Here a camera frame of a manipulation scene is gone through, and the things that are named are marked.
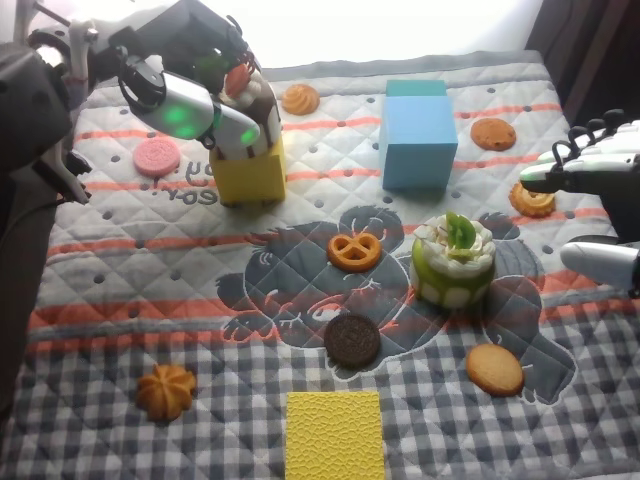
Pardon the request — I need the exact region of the green kiwi cream cake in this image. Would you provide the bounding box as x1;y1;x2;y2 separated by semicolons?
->
408;210;497;309

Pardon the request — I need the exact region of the dark chocolate sandwich cookie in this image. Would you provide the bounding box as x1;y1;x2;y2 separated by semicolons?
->
323;312;382;370

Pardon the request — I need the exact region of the chocolate strawberry cream cake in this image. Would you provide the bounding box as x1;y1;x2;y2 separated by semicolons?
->
197;49;284;161

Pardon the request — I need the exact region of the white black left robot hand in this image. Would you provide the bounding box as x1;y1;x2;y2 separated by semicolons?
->
107;0;262;151

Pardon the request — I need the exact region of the orange flower-shaped cookie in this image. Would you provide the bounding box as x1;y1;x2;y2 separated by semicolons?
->
136;363;198;422

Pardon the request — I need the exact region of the yellow ring swirl cookie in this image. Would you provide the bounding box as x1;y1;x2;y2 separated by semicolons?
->
508;180;556;219

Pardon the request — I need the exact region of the pink sandwich cookie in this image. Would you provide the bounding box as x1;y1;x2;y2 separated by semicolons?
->
132;137;181;177

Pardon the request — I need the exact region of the orange pretzel cookie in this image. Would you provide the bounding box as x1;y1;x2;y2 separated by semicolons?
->
326;232;384;274

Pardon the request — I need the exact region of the grey quilt with printed bear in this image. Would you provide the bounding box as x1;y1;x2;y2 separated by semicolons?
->
0;49;640;480

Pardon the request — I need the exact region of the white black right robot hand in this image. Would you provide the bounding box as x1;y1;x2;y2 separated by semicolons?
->
519;108;640;299

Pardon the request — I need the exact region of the orange swirl cookie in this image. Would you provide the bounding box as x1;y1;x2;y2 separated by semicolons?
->
281;83;321;116

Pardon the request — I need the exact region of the blue block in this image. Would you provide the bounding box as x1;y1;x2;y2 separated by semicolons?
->
379;78;459;192

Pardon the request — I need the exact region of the yellow textured square cracker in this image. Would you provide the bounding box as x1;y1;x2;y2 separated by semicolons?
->
285;391;387;480

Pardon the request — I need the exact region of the yellow block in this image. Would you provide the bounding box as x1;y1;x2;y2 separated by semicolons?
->
208;134;289;209

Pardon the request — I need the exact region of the chocolate chip cookie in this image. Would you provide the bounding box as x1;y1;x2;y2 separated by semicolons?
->
469;117;517;151

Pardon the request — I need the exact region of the dark curtain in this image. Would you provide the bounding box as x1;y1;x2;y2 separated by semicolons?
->
524;0;640;119

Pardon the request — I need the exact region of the round plain biscuit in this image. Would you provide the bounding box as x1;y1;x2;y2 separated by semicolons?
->
465;343;526;398

